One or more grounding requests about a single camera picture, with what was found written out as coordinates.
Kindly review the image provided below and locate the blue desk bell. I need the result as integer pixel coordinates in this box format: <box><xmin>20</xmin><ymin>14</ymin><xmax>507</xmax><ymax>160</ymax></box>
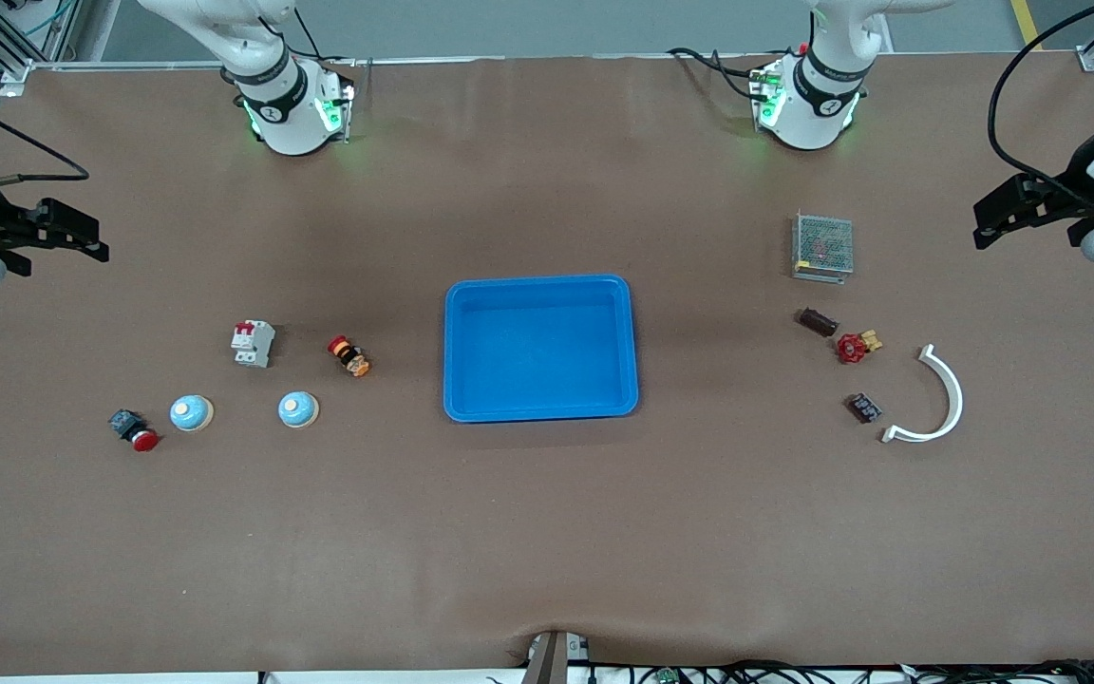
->
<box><xmin>278</xmin><ymin>390</ymin><xmax>321</xmax><ymax>429</ymax></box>
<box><xmin>169</xmin><ymin>393</ymin><xmax>216</xmax><ymax>433</ymax></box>

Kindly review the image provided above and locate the blue plastic tray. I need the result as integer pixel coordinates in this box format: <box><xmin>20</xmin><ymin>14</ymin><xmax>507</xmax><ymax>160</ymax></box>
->
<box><xmin>443</xmin><ymin>274</ymin><xmax>640</xmax><ymax>424</ymax></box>

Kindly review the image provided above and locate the metal mesh power supply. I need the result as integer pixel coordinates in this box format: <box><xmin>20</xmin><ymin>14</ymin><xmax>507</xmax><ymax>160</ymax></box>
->
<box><xmin>791</xmin><ymin>212</ymin><xmax>855</xmax><ymax>284</ymax></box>

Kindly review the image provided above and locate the red mushroom push button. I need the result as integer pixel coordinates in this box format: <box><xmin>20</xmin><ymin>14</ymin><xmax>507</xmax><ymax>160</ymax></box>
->
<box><xmin>108</xmin><ymin>408</ymin><xmax>161</xmax><ymax>453</ymax></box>

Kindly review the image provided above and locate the white circuit breaker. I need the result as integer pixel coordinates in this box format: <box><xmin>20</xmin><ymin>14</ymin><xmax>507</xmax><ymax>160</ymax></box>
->
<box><xmin>230</xmin><ymin>319</ymin><xmax>277</xmax><ymax>369</ymax></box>

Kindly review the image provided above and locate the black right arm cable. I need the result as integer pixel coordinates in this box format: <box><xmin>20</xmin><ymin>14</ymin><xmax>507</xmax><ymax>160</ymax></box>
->
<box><xmin>0</xmin><ymin>90</ymin><xmax>92</xmax><ymax>191</ymax></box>

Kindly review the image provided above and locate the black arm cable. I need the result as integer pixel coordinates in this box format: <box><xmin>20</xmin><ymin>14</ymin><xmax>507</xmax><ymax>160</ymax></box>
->
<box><xmin>987</xmin><ymin>0</ymin><xmax>1094</xmax><ymax>196</ymax></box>
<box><xmin>0</xmin><ymin>90</ymin><xmax>92</xmax><ymax>191</ymax></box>

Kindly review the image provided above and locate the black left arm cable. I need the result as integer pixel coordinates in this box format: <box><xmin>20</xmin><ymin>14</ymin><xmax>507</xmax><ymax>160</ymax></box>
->
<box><xmin>987</xmin><ymin>0</ymin><xmax>1094</xmax><ymax>196</ymax></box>

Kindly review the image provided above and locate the white curved plastic bracket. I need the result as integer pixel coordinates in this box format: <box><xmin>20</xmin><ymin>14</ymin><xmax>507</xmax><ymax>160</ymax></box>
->
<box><xmin>880</xmin><ymin>344</ymin><xmax>965</xmax><ymax>445</ymax></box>

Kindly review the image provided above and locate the red handle brass valve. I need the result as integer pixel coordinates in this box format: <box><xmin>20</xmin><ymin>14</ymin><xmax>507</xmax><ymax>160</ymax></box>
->
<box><xmin>837</xmin><ymin>329</ymin><xmax>885</xmax><ymax>366</ymax></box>

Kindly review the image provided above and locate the orange red emergency stop switch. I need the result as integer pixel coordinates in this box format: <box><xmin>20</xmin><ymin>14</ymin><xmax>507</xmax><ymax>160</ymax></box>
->
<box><xmin>327</xmin><ymin>334</ymin><xmax>372</xmax><ymax>378</ymax></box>

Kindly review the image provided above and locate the black cable bundle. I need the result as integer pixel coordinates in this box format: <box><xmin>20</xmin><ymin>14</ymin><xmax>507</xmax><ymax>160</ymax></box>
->
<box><xmin>594</xmin><ymin>659</ymin><xmax>1094</xmax><ymax>684</ymax></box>

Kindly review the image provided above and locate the metal table edge bracket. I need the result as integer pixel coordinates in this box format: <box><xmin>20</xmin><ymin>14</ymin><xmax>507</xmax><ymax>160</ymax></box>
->
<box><xmin>526</xmin><ymin>630</ymin><xmax>591</xmax><ymax>684</ymax></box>

